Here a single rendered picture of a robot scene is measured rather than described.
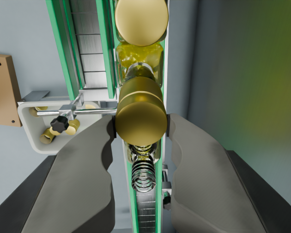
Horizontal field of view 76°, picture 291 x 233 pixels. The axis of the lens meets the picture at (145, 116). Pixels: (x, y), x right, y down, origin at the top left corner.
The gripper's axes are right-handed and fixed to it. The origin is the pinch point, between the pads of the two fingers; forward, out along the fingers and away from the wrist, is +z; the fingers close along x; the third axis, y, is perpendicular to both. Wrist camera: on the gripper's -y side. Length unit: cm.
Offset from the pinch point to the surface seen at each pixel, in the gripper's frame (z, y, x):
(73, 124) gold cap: 38.2, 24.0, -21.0
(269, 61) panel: 6.4, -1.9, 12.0
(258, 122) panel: 5.4, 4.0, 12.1
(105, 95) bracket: 29.9, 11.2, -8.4
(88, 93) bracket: 29.9, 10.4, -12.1
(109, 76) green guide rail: 22.0, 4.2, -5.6
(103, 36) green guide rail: 21.9, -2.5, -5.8
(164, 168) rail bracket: 28.9, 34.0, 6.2
